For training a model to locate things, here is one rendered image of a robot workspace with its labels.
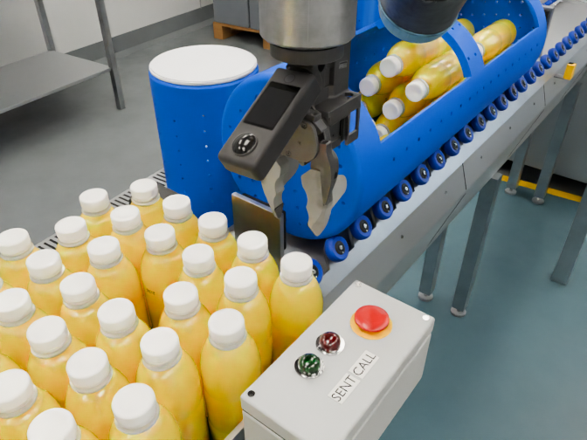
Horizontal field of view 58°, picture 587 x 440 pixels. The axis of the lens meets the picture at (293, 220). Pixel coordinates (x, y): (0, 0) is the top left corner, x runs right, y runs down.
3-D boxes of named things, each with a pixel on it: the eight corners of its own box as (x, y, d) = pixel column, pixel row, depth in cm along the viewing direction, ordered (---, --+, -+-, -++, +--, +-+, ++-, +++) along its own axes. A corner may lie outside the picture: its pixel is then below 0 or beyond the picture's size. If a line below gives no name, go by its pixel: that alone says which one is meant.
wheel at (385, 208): (387, 189, 98) (379, 193, 99) (375, 201, 95) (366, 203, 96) (398, 211, 98) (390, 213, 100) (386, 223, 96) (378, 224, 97)
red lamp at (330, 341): (345, 343, 54) (345, 334, 53) (332, 357, 52) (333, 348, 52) (327, 333, 55) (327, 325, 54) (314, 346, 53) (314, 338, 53)
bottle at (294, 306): (321, 350, 79) (326, 252, 68) (319, 390, 73) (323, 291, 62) (274, 347, 79) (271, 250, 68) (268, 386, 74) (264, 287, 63)
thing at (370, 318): (394, 320, 56) (396, 312, 55) (376, 341, 54) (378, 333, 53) (365, 305, 58) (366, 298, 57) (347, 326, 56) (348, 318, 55)
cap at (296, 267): (313, 261, 67) (313, 250, 66) (311, 282, 64) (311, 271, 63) (282, 259, 67) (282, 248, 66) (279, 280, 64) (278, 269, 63)
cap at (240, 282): (229, 273, 65) (228, 262, 64) (260, 277, 65) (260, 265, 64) (220, 295, 62) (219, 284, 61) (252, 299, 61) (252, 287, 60)
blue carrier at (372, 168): (541, 90, 140) (555, -29, 125) (365, 261, 84) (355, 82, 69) (438, 80, 156) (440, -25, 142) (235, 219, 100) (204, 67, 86)
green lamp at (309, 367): (325, 365, 51) (325, 357, 51) (311, 380, 50) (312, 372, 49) (307, 354, 53) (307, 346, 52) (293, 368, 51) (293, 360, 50)
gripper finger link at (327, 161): (344, 202, 56) (333, 122, 52) (336, 208, 55) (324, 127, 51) (309, 195, 59) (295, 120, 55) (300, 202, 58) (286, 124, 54)
